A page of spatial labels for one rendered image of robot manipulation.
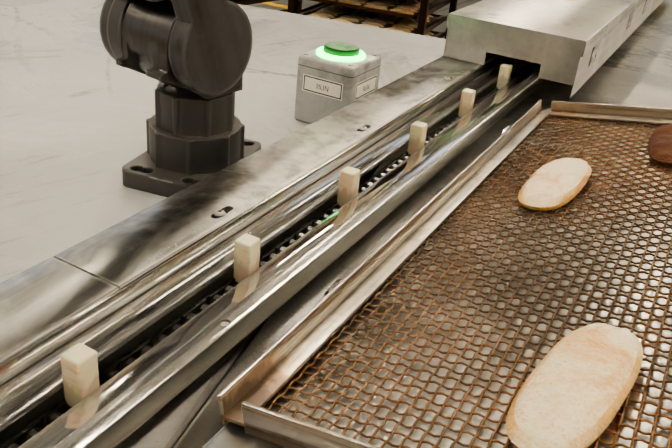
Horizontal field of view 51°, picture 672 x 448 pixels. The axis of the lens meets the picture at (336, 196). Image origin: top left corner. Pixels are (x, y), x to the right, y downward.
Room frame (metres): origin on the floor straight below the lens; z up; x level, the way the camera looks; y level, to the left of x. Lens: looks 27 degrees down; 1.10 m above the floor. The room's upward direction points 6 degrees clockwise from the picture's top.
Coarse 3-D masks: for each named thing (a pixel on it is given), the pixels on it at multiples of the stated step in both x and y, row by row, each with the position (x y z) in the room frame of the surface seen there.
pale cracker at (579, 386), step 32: (576, 352) 0.25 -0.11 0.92; (608, 352) 0.24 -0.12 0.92; (640, 352) 0.25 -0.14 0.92; (544, 384) 0.22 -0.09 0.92; (576, 384) 0.22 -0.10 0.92; (608, 384) 0.22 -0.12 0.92; (512, 416) 0.21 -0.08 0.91; (544, 416) 0.21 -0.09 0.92; (576, 416) 0.20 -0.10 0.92; (608, 416) 0.21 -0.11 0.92
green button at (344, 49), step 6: (330, 42) 0.77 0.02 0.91; (336, 42) 0.78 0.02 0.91; (342, 42) 0.78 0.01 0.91; (324, 48) 0.76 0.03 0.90; (330, 48) 0.75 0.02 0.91; (336, 48) 0.75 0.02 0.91; (342, 48) 0.75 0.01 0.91; (348, 48) 0.76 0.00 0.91; (354, 48) 0.76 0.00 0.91; (330, 54) 0.75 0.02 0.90; (336, 54) 0.74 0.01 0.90; (342, 54) 0.74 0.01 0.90; (348, 54) 0.75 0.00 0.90; (354, 54) 0.75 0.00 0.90
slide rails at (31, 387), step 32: (512, 64) 0.97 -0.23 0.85; (448, 128) 0.69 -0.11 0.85; (352, 160) 0.58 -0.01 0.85; (416, 160) 0.60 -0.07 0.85; (320, 192) 0.51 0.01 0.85; (256, 224) 0.45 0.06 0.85; (288, 224) 0.45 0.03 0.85; (320, 224) 0.46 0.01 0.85; (224, 256) 0.40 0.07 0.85; (288, 256) 0.41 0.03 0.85; (160, 288) 0.36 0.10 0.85; (192, 288) 0.36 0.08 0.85; (256, 288) 0.37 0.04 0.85; (128, 320) 0.32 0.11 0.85; (192, 320) 0.33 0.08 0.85; (160, 352) 0.30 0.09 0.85; (32, 384) 0.26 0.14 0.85; (128, 384) 0.27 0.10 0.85; (0, 416) 0.24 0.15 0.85; (64, 416) 0.25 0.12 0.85
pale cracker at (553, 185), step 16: (560, 160) 0.49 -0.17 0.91; (576, 160) 0.49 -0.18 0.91; (544, 176) 0.46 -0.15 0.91; (560, 176) 0.46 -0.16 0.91; (576, 176) 0.46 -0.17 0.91; (528, 192) 0.43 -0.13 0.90; (544, 192) 0.43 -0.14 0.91; (560, 192) 0.43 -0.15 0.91; (576, 192) 0.44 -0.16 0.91; (528, 208) 0.42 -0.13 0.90; (544, 208) 0.42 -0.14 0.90
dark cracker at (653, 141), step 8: (656, 128) 0.57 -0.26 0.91; (664, 128) 0.56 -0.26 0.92; (656, 136) 0.54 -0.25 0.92; (664, 136) 0.54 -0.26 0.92; (648, 144) 0.54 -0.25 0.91; (656, 144) 0.52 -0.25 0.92; (664, 144) 0.52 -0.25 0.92; (648, 152) 0.52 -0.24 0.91; (656, 152) 0.51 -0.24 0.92; (664, 152) 0.51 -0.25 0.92; (656, 160) 0.50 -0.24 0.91; (664, 160) 0.50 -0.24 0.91
